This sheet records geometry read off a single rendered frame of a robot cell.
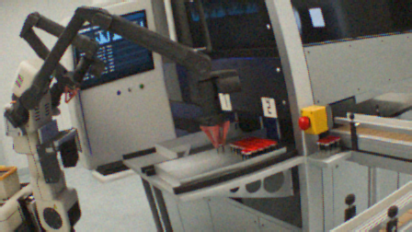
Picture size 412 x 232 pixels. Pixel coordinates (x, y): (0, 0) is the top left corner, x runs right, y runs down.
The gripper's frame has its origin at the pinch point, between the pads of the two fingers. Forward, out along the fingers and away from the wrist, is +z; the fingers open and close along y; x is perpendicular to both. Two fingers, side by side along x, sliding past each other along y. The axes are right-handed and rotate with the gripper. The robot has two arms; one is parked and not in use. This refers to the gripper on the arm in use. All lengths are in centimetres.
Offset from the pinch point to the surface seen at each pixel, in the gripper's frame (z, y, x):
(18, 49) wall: -90, 63, 535
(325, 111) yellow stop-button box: -6.6, 13.7, -36.0
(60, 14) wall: -121, 139, 516
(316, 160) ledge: 7.2, 9.9, -33.1
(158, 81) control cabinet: -16, 29, 77
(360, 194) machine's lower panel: 31, 37, -32
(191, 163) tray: 5.8, -4.1, 11.0
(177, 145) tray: 5.8, 10.9, 42.2
